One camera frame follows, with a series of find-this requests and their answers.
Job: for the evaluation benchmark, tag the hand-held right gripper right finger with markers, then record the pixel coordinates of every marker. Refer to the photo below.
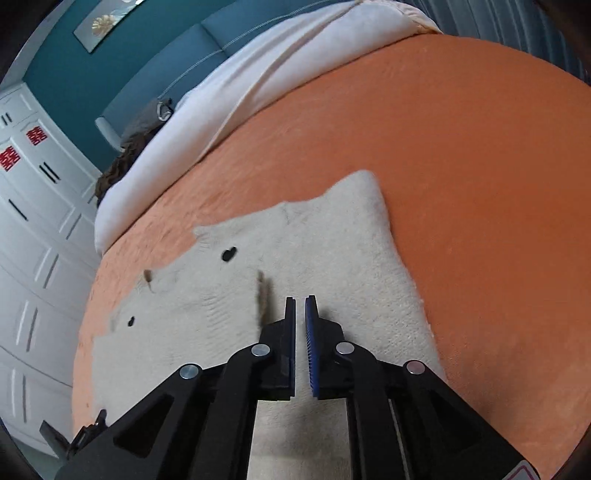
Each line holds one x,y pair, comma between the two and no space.
310,355

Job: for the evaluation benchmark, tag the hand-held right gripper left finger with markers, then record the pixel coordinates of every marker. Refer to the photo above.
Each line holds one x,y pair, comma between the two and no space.
292,355

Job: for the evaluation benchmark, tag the beige fleece garment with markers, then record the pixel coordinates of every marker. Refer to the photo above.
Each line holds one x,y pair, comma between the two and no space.
323,240

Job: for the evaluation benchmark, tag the orange blanket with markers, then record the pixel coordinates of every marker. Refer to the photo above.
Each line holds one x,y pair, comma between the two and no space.
461,161

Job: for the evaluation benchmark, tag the dark brown curly cloth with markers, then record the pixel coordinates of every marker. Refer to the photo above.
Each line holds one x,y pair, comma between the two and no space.
117,173

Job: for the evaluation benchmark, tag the white wardrobe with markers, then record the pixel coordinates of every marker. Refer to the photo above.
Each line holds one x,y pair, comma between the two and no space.
41,258

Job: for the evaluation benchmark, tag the white duvet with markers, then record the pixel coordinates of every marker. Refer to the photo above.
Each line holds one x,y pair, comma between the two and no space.
258,83

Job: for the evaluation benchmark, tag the dark grey cloth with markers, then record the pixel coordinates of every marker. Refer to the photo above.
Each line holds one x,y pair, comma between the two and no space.
145,117

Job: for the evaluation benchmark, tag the white bedside object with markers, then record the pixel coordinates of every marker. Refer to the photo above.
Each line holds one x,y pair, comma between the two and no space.
108,131

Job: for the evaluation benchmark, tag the blue padded headboard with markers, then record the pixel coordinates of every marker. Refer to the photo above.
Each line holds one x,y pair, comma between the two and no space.
194,50

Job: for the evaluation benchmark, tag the grey striped curtain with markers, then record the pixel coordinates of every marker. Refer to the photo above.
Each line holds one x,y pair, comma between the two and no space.
508,23

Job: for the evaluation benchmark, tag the flower wall picture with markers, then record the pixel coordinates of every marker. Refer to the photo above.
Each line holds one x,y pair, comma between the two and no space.
99,25

